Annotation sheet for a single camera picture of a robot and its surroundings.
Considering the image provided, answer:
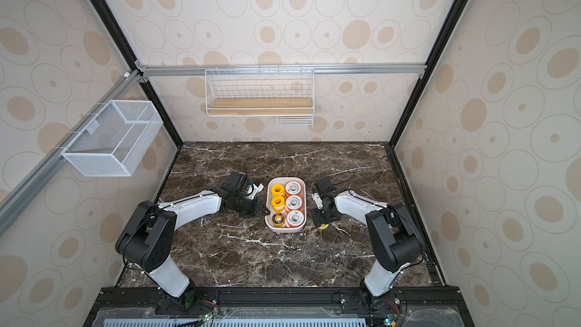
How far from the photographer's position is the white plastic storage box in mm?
892

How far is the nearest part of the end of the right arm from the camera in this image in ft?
2.25

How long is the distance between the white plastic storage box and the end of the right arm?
0.21ft
